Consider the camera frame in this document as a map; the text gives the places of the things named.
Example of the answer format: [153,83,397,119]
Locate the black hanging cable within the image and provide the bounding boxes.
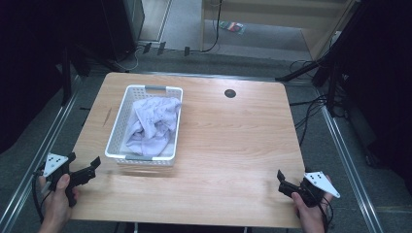
[200,0,225,53]

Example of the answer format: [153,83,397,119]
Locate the black tripod stand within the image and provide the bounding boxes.
[274,0,373,118]

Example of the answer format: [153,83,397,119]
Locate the black floor cables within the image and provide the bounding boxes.
[287,58,328,148]

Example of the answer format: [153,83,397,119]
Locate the person's right hand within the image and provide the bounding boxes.
[291,174,335,233]

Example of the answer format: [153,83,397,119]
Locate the white perforated plastic basket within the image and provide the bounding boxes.
[104,83,185,167]

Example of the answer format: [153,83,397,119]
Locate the white floor cable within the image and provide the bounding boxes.
[114,48,144,73]

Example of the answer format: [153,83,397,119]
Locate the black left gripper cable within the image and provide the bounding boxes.
[31,170,52,225]

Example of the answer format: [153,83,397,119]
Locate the metal floor rail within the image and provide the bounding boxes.
[0,75,82,233]
[315,90,386,233]

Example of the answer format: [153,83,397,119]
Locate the colourful packet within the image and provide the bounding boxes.
[219,20,247,35]

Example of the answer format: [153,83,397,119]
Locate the light wooden shelf unit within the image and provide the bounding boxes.
[199,0,361,61]

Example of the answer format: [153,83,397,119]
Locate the white cloth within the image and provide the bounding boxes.
[123,95,183,157]

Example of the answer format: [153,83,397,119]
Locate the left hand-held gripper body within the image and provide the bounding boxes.
[33,152,97,209]

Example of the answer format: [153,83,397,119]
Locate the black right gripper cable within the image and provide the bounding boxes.
[318,195,335,233]

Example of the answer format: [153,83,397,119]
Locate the black upright stand post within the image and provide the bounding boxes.
[60,48,73,107]

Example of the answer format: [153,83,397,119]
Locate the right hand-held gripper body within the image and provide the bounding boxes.
[277,171,341,209]

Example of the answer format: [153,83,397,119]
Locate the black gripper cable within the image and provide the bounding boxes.
[318,195,335,233]
[31,170,52,225]

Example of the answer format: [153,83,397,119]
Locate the person's left hand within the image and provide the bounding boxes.
[38,173,80,228]

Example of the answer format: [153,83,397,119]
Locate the black cabinet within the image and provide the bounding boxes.
[99,0,146,63]

